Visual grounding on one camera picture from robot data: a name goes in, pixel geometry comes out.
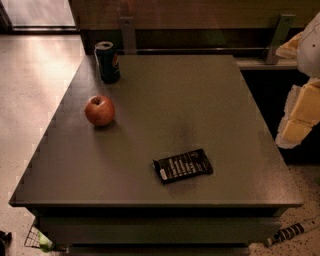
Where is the wooden wall shelf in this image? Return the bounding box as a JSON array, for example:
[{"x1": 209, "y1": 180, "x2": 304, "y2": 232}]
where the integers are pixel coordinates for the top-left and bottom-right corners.
[{"x1": 68, "y1": 0, "x2": 320, "y2": 30}]

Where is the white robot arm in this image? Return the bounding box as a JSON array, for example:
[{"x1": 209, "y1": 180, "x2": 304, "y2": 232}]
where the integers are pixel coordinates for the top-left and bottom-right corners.
[{"x1": 275, "y1": 13, "x2": 320, "y2": 149}]

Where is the left metal bracket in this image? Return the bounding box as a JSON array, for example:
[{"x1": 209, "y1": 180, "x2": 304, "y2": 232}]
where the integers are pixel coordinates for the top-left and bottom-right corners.
[{"x1": 120, "y1": 16, "x2": 137, "y2": 55}]

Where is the black white striped stick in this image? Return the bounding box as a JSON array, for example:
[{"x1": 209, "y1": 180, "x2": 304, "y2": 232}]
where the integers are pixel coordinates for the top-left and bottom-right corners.
[{"x1": 265, "y1": 217, "x2": 320, "y2": 247}]

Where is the right metal bracket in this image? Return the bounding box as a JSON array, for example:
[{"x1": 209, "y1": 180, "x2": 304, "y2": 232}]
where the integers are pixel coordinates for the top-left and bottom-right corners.
[{"x1": 263, "y1": 14, "x2": 295, "y2": 65}]

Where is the red apple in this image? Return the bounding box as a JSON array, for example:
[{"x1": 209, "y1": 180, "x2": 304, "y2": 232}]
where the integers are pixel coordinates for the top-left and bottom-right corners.
[{"x1": 84, "y1": 95, "x2": 115, "y2": 127}]

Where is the metal bracket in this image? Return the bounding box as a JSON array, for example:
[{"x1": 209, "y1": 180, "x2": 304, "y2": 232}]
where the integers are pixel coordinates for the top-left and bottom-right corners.
[
  {"x1": 120, "y1": 16, "x2": 137, "y2": 55},
  {"x1": 263, "y1": 14, "x2": 295, "y2": 65}
]

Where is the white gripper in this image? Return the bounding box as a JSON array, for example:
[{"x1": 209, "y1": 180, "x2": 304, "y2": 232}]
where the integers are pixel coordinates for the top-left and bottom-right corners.
[{"x1": 274, "y1": 31, "x2": 320, "y2": 150}]

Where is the black snack packet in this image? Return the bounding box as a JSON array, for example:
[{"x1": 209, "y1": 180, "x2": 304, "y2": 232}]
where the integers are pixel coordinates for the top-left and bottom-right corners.
[{"x1": 153, "y1": 149, "x2": 213, "y2": 184}]

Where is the blue pepsi can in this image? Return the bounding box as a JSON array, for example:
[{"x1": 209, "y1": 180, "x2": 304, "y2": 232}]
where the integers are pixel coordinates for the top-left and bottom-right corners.
[{"x1": 94, "y1": 41, "x2": 120, "y2": 84}]

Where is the wire basket with green item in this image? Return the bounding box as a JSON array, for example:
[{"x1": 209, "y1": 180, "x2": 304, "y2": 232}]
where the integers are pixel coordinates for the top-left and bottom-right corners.
[{"x1": 24, "y1": 223, "x2": 55, "y2": 253}]

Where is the grey drawer cabinet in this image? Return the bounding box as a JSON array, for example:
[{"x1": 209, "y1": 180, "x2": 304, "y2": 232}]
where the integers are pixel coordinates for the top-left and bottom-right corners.
[{"x1": 35, "y1": 216, "x2": 280, "y2": 256}]

